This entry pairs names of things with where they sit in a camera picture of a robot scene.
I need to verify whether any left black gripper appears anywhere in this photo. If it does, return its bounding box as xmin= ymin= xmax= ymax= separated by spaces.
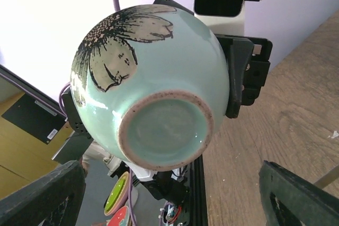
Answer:
xmin=216 ymin=34 xmax=273 ymax=119

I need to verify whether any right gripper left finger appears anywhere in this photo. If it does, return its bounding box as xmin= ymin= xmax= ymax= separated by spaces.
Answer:
xmin=1 ymin=160 xmax=86 ymax=225

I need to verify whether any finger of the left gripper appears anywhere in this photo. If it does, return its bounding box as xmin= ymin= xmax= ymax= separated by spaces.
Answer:
xmin=153 ymin=0 xmax=193 ymax=14

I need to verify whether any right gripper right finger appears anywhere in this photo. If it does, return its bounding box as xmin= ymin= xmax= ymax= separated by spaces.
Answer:
xmin=259 ymin=160 xmax=338 ymax=225

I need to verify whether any stacked colourful plates background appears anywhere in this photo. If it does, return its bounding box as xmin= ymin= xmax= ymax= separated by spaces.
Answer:
xmin=104 ymin=171 xmax=131 ymax=216

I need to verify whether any black panel with label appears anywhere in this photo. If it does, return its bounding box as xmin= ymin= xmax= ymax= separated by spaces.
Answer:
xmin=2 ymin=94 xmax=65 ymax=144

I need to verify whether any wire dish rack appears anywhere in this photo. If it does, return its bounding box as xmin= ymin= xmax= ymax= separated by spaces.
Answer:
xmin=314 ymin=165 xmax=339 ymax=189

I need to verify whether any black aluminium frame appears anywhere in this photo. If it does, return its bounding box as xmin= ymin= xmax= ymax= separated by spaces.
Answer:
xmin=0 ymin=64 xmax=210 ymax=226

